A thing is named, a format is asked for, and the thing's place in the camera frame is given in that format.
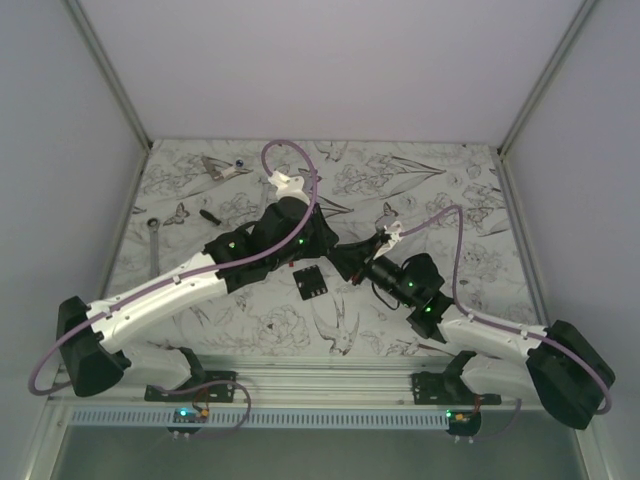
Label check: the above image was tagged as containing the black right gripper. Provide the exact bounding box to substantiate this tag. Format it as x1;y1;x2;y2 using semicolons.
327;233;415;308

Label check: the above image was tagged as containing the black fuse box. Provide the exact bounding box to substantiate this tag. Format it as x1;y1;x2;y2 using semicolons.
293;265;328;301

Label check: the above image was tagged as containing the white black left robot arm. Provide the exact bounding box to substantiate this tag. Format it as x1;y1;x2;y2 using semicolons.
56;197;339;397

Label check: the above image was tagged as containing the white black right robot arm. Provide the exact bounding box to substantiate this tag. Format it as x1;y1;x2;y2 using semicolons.
328;235;615;430

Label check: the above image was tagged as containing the chrome ratchet wrench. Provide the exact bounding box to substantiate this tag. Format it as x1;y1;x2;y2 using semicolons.
146;217;160;278

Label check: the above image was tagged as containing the right controller board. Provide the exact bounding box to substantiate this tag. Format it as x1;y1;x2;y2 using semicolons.
446;410;482;437

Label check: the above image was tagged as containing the controller board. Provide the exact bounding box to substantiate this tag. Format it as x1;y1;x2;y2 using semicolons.
167;407;208;438
446;410;482;437

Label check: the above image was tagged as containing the left controller board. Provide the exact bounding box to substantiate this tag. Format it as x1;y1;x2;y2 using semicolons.
167;407;208;438

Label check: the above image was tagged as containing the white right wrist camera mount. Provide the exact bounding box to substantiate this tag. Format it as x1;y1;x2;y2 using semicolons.
374;221;404;259

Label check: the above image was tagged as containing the black handled screwdriver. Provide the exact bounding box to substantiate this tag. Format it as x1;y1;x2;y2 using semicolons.
199;209;221;226

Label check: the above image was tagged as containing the small metal bracket tool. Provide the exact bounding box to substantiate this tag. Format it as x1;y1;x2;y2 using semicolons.
201;156;223;182

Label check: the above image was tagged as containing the aluminium frame rail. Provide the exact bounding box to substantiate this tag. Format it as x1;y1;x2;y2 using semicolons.
49;352;596;412

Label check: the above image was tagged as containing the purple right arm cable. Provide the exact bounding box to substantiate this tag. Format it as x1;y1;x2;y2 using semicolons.
374;204;616;443

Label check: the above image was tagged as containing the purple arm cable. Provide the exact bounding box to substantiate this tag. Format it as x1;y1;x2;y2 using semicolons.
27;139;321;441
374;204;616;443

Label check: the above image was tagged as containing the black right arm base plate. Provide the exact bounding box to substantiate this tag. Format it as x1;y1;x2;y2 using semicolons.
410;371;501;406

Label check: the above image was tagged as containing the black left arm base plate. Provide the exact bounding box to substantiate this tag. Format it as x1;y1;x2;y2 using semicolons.
144;370;237;403

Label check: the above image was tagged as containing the grey slotted cable duct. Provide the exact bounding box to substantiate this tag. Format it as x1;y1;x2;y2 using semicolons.
69;407;448;430

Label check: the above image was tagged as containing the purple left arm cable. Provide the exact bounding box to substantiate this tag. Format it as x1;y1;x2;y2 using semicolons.
27;139;321;441

